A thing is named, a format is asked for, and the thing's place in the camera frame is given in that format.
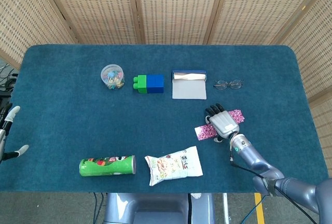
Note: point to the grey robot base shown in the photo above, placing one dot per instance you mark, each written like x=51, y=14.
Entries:
x=155, y=208

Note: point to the woven wooden folding screen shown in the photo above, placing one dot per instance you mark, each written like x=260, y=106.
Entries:
x=176, y=8

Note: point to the green building block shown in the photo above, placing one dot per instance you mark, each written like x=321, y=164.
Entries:
x=142, y=84

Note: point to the blue felt table cover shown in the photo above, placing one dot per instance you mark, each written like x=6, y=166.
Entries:
x=77, y=117

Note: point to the yellow floor tape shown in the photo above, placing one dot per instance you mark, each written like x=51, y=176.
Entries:
x=259, y=208

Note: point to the green chips can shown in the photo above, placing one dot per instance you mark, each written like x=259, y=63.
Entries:
x=103, y=167

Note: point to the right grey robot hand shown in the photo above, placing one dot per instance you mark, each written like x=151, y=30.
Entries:
x=224, y=124

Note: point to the blue building block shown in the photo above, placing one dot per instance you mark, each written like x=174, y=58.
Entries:
x=155, y=84

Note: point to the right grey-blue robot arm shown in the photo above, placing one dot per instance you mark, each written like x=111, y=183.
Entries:
x=262, y=169

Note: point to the thin metal-frame eyeglasses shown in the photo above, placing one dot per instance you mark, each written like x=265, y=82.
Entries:
x=221, y=84

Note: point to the clear jar of binder clips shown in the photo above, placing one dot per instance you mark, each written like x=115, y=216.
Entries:
x=112, y=77

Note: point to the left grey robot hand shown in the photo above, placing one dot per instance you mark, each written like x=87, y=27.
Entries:
x=3, y=141

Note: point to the pink patterned card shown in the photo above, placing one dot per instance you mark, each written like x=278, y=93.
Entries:
x=238, y=115
x=203, y=133

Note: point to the white snack bag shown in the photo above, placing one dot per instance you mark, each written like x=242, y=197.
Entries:
x=173, y=167

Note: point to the white table leg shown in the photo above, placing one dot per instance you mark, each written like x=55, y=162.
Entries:
x=225, y=208

